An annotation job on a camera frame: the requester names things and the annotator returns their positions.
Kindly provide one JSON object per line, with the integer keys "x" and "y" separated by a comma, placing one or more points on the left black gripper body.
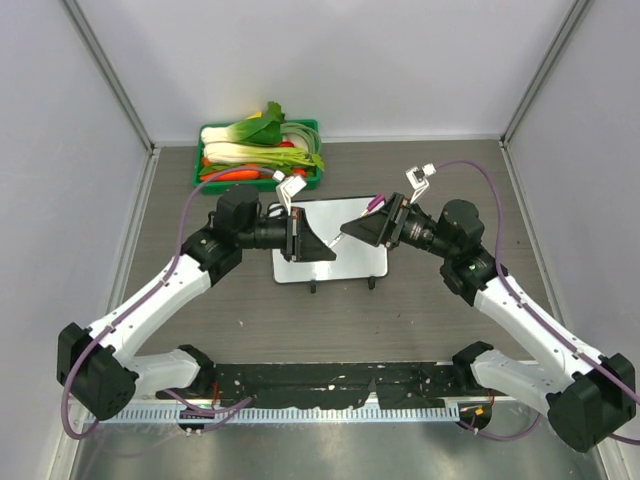
{"x": 280, "y": 234}

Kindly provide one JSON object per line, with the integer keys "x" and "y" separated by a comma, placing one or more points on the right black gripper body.
{"x": 404, "y": 225}

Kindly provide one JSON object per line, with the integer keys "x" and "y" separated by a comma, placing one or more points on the pink white marker pen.
{"x": 371, "y": 206}

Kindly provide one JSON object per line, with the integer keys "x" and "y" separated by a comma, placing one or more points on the small whiteboard with black frame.
{"x": 355, "y": 259}

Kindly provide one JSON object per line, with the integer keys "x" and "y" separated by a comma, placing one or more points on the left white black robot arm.
{"x": 100, "y": 366}

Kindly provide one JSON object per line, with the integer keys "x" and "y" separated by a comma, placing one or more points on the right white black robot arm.
{"x": 584, "y": 395}

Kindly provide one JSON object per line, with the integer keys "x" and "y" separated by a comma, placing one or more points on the large orange carrot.
{"x": 229, "y": 173}

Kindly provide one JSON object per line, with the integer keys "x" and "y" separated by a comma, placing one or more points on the lower bok choy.
{"x": 273, "y": 156}

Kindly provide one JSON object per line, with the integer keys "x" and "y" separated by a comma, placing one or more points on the bok choy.
{"x": 273, "y": 156}
{"x": 263, "y": 129}

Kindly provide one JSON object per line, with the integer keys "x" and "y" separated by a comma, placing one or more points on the green long beans bundle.
{"x": 302, "y": 136}

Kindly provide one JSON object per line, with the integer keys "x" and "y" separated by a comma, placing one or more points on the upper bok choy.
{"x": 263, "y": 129}

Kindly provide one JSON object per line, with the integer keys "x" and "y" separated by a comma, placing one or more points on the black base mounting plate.
{"x": 336, "y": 386}

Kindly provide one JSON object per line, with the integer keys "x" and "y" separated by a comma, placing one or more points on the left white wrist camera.
{"x": 287, "y": 188}

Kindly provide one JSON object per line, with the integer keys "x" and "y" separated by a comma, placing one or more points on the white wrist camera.
{"x": 418, "y": 177}
{"x": 287, "y": 188}

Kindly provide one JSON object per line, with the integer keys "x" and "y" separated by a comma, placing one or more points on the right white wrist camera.
{"x": 418, "y": 177}

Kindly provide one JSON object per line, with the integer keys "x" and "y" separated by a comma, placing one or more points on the white slotted cable duct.
{"x": 169, "y": 413}

